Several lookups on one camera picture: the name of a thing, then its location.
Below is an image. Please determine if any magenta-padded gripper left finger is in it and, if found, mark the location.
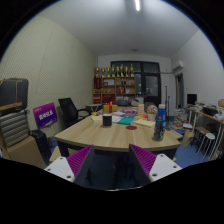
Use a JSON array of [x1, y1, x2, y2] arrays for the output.
[[44, 144, 96, 188]]

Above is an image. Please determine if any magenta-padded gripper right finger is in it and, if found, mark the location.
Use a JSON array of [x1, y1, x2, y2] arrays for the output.
[[128, 143, 183, 187]]

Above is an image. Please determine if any blue drink bottle white cap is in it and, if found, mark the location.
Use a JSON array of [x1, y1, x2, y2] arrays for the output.
[[152, 103, 167, 142]]

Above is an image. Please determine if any beige notepad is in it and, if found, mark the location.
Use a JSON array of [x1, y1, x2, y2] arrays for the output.
[[90, 115, 104, 123], [133, 118, 156, 129]]

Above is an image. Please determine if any teal book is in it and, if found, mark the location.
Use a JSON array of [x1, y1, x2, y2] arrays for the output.
[[117, 116, 135, 126]]

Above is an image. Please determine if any black cup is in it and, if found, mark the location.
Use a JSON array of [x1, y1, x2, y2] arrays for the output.
[[102, 113, 113, 127]]

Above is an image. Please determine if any white printed paper sheet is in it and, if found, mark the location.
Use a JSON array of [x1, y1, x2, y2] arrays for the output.
[[111, 114, 124, 124]]

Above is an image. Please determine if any pink flower pot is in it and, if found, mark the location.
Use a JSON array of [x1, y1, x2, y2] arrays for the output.
[[146, 104, 159, 122]]

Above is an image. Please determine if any small orange white carton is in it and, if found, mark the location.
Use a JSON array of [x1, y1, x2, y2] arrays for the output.
[[136, 103, 145, 116]]

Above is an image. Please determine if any black office chair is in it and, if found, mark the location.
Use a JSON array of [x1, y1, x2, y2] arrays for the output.
[[57, 97, 91, 128]]

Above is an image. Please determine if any purple sign board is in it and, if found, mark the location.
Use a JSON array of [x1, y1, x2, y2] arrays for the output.
[[32, 102, 59, 130]]

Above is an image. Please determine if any yellow gift box red ribbon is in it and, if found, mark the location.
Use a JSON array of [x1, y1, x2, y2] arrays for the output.
[[102, 101, 119, 114]]

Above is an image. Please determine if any black tripod stand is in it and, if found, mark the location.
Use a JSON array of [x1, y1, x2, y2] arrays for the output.
[[163, 85, 171, 117]]

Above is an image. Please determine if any white round stool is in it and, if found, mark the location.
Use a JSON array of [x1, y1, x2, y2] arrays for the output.
[[199, 132, 217, 160]]

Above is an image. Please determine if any striped grey cushion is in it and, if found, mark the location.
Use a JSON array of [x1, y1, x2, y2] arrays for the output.
[[0, 111, 30, 148]]

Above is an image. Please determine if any black computer monitor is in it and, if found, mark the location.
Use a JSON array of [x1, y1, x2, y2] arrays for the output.
[[186, 93, 198, 106]]

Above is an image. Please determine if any cluttered wooden side desk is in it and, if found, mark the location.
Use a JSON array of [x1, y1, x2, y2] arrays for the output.
[[184, 105, 224, 161]]

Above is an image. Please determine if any wooden shelf unit with trophies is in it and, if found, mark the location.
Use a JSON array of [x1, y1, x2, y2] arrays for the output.
[[92, 64, 137, 105]]

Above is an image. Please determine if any white wall air conditioner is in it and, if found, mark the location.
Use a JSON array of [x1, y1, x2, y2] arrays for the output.
[[171, 59, 185, 72]]

